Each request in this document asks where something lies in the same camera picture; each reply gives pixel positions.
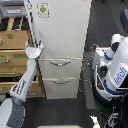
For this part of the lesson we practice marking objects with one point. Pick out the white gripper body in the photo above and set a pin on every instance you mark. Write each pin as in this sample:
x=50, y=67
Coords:
x=33, y=52

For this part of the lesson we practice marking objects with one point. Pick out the white fridge door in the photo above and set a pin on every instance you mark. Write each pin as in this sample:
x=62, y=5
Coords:
x=63, y=32

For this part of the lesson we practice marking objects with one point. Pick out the robot base white front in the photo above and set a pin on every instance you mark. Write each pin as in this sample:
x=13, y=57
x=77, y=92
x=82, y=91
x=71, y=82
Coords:
x=94, y=119

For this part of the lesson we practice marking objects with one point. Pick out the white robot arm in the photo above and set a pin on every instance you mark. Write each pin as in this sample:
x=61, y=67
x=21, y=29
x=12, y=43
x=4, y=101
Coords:
x=12, y=111

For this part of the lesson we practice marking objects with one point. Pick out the middle fridge drawer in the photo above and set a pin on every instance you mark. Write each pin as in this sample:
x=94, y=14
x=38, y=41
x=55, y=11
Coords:
x=61, y=68

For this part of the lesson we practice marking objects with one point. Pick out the fridge drawer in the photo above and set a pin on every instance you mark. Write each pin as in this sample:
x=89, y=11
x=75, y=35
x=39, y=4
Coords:
x=61, y=68
x=61, y=88

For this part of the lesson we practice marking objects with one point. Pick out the bottom fridge drawer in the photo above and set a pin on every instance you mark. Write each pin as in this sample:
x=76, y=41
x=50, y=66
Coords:
x=61, y=88

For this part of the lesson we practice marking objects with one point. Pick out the wooden drawer cabinet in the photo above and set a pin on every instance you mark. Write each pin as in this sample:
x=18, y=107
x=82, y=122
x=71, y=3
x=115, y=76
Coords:
x=12, y=69

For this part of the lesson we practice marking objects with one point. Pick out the green label on drawer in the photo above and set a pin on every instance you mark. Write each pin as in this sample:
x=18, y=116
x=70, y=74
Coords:
x=10, y=36

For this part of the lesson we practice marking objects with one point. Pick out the white refrigerator body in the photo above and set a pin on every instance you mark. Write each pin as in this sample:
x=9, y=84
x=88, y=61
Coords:
x=61, y=25

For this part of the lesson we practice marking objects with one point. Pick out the green android sticker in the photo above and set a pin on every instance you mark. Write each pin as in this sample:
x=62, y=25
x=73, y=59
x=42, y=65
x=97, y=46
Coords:
x=43, y=9

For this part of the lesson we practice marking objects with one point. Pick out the grey box on cabinet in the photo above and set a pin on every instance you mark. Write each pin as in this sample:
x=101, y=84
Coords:
x=13, y=11

